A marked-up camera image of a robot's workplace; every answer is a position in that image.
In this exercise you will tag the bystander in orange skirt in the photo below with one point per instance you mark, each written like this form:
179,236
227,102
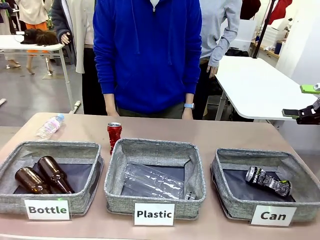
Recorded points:
35,15

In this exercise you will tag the white table with metal legs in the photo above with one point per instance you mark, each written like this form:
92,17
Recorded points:
10,42

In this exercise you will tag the grey fabric basket labelled Plastic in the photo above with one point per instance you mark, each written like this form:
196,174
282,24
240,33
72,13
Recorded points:
120,200

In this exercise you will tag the person's left forearm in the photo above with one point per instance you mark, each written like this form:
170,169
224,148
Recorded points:
188,98

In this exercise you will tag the light blue wristwatch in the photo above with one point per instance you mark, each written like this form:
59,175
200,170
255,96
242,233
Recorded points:
189,105

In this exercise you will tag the large white rounded table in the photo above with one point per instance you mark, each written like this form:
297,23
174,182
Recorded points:
255,87

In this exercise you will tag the black stand pole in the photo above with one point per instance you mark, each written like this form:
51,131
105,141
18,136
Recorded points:
261,32

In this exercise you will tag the grey top bystander's hand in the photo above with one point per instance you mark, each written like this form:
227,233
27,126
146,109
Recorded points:
212,71

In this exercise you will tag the white sign reading Bottle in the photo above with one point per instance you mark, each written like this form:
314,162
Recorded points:
47,210

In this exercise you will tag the small clear water bottle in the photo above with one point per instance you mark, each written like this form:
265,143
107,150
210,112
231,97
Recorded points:
48,127

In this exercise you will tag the large clear flattened plastic bottle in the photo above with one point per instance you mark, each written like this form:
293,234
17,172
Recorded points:
152,180

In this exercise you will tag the bystander in grey top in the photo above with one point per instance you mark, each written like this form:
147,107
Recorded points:
217,27

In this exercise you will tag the grey fabric basket labelled Bottle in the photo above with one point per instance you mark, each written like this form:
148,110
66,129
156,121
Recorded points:
82,200

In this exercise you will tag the person in blue hoodie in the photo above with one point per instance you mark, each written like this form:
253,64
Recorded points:
147,55

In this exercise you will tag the brown furry wig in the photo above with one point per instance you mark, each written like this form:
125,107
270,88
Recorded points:
47,38

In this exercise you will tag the blue cup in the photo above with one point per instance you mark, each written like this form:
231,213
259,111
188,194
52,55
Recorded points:
278,48

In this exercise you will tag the crushed red soda can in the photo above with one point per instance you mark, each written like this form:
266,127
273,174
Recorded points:
114,136

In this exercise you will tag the person's right forearm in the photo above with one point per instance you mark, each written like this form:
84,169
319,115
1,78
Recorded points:
110,105

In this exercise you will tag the bystander in beige cardigan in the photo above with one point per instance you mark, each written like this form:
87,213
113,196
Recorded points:
80,30

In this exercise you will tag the dark red hanging garment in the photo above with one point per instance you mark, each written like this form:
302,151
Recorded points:
250,8

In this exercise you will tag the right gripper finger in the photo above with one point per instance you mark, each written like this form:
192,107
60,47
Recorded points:
308,89
291,113

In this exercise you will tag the beige cardigan bystander's hand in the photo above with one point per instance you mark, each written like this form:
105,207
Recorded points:
65,38

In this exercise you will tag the white cardboard box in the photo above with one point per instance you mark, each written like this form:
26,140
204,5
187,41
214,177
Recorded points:
243,33

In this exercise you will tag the white sign reading Can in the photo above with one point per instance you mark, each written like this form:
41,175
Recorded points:
273,215

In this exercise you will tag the white storage boxes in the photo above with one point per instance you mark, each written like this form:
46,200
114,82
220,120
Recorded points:
273,35

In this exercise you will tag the black furry wig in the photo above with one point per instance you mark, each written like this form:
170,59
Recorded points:
30,36

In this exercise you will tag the brown glass beer bottle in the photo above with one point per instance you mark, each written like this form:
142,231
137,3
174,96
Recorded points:
53,172
28,180

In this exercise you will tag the crushed black drink can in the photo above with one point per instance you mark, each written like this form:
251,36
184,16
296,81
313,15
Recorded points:
268,181

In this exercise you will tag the grey fabric basket labelled Can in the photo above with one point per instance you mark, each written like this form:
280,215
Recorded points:
235,207

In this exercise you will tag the white sign reading Plastic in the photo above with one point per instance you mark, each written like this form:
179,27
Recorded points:
154,214

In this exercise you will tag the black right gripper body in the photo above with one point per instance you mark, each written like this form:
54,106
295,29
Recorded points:
311,115

